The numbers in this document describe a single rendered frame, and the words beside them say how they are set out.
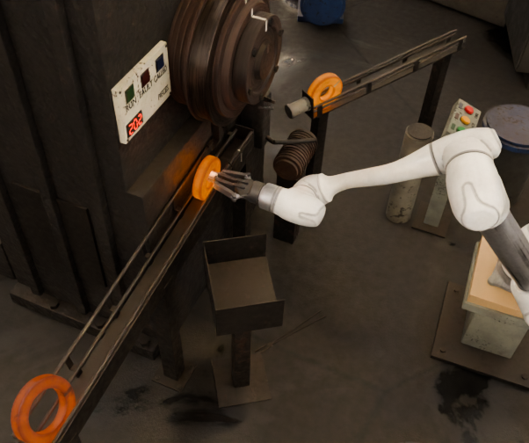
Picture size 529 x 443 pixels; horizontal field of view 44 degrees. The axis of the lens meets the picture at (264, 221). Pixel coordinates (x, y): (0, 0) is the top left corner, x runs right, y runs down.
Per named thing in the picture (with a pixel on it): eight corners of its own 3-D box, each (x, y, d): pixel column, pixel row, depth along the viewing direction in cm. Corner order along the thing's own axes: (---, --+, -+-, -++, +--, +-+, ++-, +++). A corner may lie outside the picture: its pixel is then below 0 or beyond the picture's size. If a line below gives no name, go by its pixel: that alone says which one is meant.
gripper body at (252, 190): (257, 210, 214) (231, 201, 216) (266, 193, 219) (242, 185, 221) (257, 195, 208) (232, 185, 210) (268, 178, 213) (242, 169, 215)
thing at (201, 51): (191, 149, 207) (181, 16, 172) (250, 72, 237) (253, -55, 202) (208, 156, 205) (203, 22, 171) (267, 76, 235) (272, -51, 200)
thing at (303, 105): (284, 113, 260) (284, 102, 256) (303, 105, 263) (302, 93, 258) (293, 121, 257) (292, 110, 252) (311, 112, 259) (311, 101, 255)
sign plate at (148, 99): (119, 142, 181) (110, 89, 168) (165, 91, 198) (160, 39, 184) (126, 144, 181) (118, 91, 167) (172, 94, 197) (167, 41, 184)
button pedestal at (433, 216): (409, 231, 305) (439, 128, 259) (422, 198, 320) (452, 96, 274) (443, 242, 301) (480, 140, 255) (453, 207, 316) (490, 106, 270)
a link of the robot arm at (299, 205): (269, 220, 210) (281, 207, 221) (314, 236, 207) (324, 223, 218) (278, 190, 205) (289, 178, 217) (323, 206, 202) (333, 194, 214)
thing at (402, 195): (382, 219, 310) (402, 134, 271) (389, 202, 317) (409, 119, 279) (406, 227, 307) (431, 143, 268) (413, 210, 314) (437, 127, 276)
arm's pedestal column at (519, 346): (540, 312, 276) (568, 266, 253) (532, 391, 250) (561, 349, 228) (447, 283, 285) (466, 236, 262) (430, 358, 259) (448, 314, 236)
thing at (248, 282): (220, 422, 238) (215, 310, 185) (209, 359, 255) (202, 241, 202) (274, 412, 241) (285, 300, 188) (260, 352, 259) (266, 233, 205)
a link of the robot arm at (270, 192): (282, 200, 219) (265, 194, 220) (285, 181, 212) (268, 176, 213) (271, 219, 213) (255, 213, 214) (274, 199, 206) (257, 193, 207)
